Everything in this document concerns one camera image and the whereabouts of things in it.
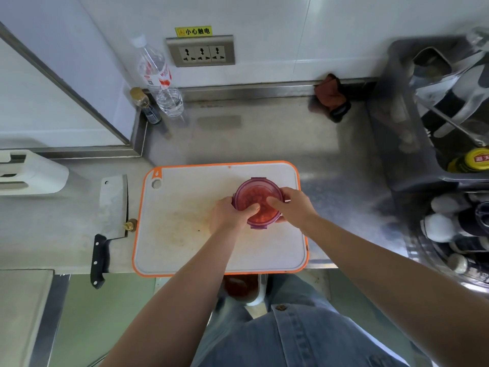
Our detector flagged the person's left hand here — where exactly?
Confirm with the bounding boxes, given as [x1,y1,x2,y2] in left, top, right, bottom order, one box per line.
[209,196,261,235]

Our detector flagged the person's right hand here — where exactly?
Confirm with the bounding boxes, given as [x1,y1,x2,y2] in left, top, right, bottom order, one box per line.
[266,187,320,232]

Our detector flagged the purple round container lid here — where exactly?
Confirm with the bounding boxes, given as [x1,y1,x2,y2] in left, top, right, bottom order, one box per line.
[232,176,285,228]

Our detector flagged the diced carrot pieces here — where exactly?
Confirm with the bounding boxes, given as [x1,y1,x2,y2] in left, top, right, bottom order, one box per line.
[238,185,282,224]

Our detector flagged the purple lidded container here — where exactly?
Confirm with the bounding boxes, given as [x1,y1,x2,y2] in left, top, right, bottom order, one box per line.
[232,176,292,230]

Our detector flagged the black-handled kitchen knife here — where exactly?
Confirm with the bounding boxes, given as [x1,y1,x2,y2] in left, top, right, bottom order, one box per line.
[90,174,129,290]

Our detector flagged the person's right forearm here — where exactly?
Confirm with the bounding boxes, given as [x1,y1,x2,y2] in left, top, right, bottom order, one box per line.
[302,214,489,367]

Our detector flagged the person's left forearm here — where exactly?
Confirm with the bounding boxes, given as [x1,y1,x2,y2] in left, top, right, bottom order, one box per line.
[101,225,245,367]

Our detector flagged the white orange-rimmed cutting board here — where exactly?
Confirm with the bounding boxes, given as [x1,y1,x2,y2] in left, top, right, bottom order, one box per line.
[131,160,310,278]

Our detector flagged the white waste bin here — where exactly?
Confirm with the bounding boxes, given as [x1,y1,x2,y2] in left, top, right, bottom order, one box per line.
[218,274,270,307]

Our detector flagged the blue denim trousers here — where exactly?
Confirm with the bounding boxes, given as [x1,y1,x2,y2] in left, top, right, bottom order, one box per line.
[191,273,341,367]

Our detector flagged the dark red cloth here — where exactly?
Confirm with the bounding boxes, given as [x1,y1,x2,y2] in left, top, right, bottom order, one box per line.
[314,73,352,123]

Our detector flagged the pale green cabinet front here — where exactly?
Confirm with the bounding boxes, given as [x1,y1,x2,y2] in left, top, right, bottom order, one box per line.
[328,269,421,363]
[57,273,157,367]

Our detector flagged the clear round basin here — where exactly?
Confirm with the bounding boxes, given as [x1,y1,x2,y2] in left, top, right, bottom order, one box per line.
[404,194,489,291]

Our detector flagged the clear plastic water bottle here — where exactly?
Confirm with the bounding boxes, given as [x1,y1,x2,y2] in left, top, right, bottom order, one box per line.
[129,34,184,118]

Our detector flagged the small gold-capped bottle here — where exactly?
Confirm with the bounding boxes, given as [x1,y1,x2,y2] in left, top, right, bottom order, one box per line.
[129,87,162,125]

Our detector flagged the blue denim shirt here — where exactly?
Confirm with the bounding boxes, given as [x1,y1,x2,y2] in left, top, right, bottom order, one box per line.
[191,303,410,367]

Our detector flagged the group of seasoning bottles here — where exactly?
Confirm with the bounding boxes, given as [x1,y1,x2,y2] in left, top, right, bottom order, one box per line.
[420,193,489,283]

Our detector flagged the yellow-capped sauce bottle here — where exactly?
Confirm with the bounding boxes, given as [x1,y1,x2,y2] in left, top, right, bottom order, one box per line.
[447,147,489,174]

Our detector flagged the yellow warning sticker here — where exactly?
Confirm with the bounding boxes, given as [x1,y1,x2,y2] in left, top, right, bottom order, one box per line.
[175,25,213,38]

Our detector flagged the white and black bag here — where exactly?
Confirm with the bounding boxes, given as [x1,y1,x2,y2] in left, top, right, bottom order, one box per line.
[409,45,489,138]

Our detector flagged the metal utensil handle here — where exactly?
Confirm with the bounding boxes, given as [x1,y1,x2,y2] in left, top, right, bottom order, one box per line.
[418,97,489,148]

